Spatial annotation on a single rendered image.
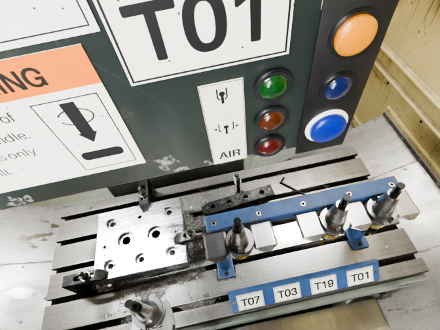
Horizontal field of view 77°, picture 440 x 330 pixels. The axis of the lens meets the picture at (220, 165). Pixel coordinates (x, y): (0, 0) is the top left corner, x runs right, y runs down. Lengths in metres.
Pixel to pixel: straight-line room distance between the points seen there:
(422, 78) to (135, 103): 1.18
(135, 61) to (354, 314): 1.08
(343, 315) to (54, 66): 1.09
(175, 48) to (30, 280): 1.38
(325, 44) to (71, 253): 1.09
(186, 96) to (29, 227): 1.44
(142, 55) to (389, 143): 1.30
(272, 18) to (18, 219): 1.53
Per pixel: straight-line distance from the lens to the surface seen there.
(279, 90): 0.20
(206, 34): 0.17
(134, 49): 0.17
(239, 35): 0.17
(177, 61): 0.17
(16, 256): 1.54
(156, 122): 0.20
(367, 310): 1.18
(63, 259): 1.18
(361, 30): 0.19
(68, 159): 0.24
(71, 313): 1.10
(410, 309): 1.22
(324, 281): 0.93
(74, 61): 0.18
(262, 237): 0.66
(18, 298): 1.47
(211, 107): 0.20
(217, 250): 0.65
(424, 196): 1.31
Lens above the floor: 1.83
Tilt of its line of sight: 54 degrees down
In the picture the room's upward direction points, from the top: 11 degrees counter-clockwise
